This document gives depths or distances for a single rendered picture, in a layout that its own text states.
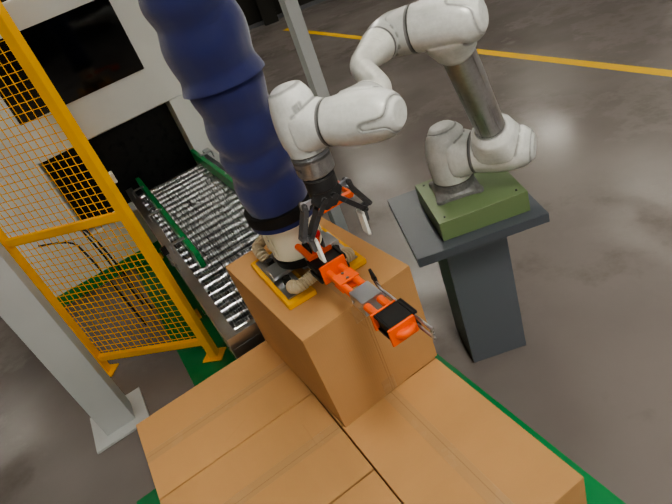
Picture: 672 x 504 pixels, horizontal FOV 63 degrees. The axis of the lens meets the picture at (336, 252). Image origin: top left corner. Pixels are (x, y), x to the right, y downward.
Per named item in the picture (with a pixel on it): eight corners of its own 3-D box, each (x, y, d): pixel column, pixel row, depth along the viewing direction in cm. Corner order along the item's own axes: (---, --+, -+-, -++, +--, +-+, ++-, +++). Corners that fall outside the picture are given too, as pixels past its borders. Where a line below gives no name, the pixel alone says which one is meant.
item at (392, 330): (374, 330, 132) (369, 315, 129) (399, 313, 134) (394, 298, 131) (394, 347, 125) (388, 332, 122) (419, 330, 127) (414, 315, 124)
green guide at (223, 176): (194, 159, 425) (189, 149, 420) (206, 153, 428) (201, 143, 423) (276, 224, 297) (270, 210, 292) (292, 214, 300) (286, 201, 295)
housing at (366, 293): (352, 305, 143) (347, 292, 140) (373, 292, 144) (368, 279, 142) (366, 318, 137) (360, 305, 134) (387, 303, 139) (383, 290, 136)
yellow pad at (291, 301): (251, 267, 193) (246, 256, 191) (275, 253, 196) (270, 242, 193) (290, 311, 166) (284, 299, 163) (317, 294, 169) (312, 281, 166)
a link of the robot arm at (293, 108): (278, 164, 121) (328, 159, 114) (250, 98, 113) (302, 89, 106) (300, 140, 128) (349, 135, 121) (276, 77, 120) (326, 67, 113)
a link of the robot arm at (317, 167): (283, 155, 124) (292, 177, 128) (300, 164, 117) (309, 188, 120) (317, 137, 127) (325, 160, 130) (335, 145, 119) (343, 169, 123)
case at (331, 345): (266, 342, 222) (224, 266, 200) (344, 288, 234) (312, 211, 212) (345, 428, 174) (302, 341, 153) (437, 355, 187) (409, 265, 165)
